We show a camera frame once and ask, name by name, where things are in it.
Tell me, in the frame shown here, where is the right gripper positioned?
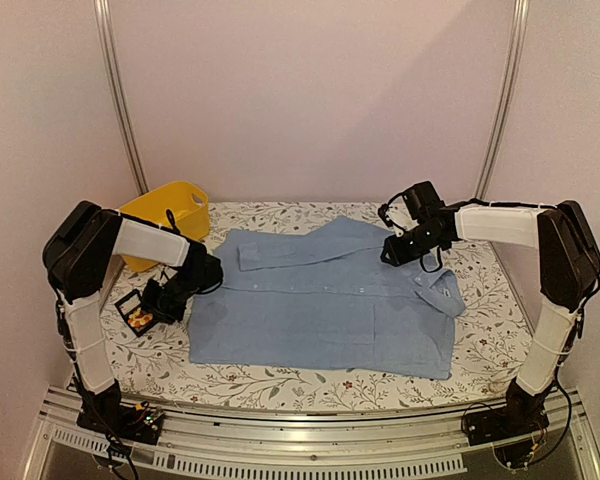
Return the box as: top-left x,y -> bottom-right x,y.
382,223 -> 444,267

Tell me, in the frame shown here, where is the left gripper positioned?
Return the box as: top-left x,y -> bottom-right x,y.
140,273 -> 202,325

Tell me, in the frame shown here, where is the yellow orange flower brooch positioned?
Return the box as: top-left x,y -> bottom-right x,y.
128,309 -> 153,330

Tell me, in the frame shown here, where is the blue button-up shirt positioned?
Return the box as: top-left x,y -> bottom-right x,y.
188,217 -> 465,380

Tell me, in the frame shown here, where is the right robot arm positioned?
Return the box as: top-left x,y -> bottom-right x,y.
378,199 -> 600,436

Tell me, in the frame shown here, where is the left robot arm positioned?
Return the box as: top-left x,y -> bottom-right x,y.
42,200 -> 223,434

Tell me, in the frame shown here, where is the black brooch case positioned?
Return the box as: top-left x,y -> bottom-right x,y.
114,289 -> 157,337

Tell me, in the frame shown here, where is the yellow plastic basket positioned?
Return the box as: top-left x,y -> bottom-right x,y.
112,181 -> 210,273

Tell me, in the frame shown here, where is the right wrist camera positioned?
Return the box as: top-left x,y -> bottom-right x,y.
377,181 -> 446,237

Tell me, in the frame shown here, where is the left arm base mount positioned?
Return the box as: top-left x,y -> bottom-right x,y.
77,401 -> 164,445

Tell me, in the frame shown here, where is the right aluminium corner post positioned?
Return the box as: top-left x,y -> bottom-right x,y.
474,0 -> 529,200

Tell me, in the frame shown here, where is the aluminium corner post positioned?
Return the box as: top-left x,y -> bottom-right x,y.
93,0 -> 149,195
474,0 -> 529,200

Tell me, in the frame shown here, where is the aluminium front rail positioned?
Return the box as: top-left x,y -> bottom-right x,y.
24,387 -> 600,479

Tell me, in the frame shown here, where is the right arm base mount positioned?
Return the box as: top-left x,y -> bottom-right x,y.
461,402 -> 549,470

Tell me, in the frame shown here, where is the left aluminium corner post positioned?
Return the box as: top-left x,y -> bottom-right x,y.
93,0 -> 149,195

